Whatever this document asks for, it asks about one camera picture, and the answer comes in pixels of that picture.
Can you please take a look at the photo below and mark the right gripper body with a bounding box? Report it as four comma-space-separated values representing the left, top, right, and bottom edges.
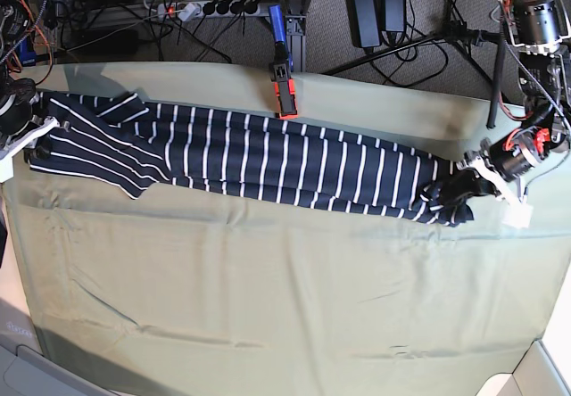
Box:
1, 117, 58, 182

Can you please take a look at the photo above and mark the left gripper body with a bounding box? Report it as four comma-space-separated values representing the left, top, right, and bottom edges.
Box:
459, 132, 550, 200

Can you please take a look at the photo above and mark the navy white striped T-shirt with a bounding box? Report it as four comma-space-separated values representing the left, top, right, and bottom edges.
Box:
27, 92, 474, 227

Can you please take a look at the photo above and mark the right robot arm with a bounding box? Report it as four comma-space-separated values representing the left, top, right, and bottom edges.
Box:
1, 0, 60, 183

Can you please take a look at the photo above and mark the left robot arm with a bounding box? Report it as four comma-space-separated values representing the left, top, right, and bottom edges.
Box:
434, 0, 570, 207

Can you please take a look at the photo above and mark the blue clamp at left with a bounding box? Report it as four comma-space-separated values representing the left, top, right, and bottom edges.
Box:
17, 38, 37, 67

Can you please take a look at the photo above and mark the black tripod stand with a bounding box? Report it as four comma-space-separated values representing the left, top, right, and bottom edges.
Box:
322, 0, 498, 100

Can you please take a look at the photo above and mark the black power adapter left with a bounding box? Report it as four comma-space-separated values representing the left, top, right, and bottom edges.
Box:
345, 0, 381, 49

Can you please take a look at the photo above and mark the light green table cloth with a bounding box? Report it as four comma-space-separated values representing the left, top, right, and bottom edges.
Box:
0, 60, 571, 396

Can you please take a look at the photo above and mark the blue orange bar clamp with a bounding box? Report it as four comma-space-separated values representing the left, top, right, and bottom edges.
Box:
269, 4, 298, 120

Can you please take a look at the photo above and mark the white power strip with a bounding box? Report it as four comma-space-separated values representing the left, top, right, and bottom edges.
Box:
156, 0, 268, 22

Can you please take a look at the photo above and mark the aluminium frame post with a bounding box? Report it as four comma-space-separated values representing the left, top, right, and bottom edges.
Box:
279, 0, 311, 72

